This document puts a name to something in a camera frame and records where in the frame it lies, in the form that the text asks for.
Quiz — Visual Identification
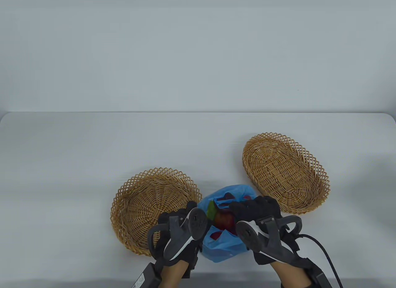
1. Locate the person's left hand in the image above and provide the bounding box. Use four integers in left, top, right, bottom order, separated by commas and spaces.
152, 201, 208, 277

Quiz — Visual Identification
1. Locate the person's right hand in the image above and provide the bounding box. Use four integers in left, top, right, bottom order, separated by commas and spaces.
230, 196, 310, 265

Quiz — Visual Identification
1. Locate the blue plastic bag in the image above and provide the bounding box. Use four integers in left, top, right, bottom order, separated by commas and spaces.
197, 185, 257, 263

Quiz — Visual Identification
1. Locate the red apple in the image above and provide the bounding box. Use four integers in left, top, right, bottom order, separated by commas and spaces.
213, 211, 236, 232

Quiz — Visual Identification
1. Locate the person's left forearm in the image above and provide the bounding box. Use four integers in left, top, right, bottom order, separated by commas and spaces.
159, 260, 188, 288

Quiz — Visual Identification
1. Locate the person's right forearm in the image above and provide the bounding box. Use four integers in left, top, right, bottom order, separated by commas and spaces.
271, 260, 312, 284

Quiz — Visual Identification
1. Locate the dark grey right hand controller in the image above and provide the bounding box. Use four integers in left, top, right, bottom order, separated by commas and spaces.
236, 215, 303, 264

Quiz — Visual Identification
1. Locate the oval wicker basket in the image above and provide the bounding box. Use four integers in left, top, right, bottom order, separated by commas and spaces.
242, 132, 330, 215

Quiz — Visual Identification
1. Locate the green leafy vegetable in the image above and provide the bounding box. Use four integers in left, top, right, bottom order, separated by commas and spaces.
207, 201, 219, 221

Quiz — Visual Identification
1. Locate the black left wrist box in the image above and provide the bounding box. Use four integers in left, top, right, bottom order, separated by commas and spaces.
131, 263, 163, 288

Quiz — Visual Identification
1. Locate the black wrist box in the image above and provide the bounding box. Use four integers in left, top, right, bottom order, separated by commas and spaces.
306, 259, 335, 288
131, 263, 163, 288

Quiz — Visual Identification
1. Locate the round wicker basket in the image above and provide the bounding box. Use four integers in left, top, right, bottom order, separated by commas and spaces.
110, 168, 203, 256

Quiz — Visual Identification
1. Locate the black right wrist box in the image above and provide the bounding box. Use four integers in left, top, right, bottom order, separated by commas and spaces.
306, 259, 335, 288

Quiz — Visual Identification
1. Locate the black cable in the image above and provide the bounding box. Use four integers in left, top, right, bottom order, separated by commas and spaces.
296, 234, 344, 288

